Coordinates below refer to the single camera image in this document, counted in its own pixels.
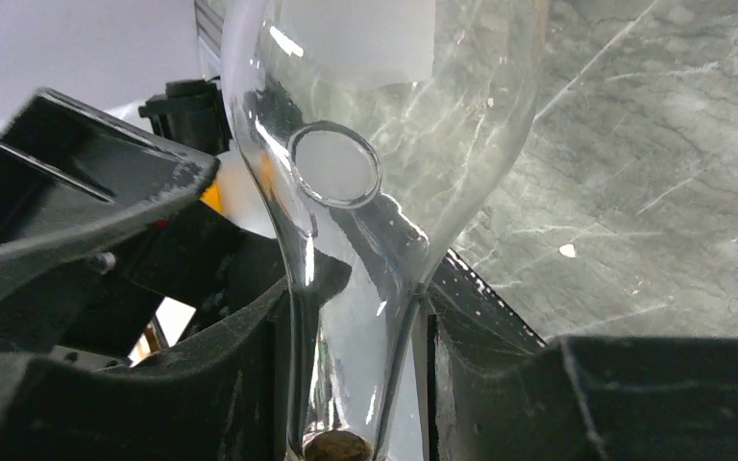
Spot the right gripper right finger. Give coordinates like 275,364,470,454
426,253,738,460

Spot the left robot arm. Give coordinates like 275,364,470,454
0,80,230,350

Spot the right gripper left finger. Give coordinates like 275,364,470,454
0,251,353,461

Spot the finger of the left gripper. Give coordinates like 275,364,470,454
0,87,221,338

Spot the clear bottle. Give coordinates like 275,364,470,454
221,1,549,460

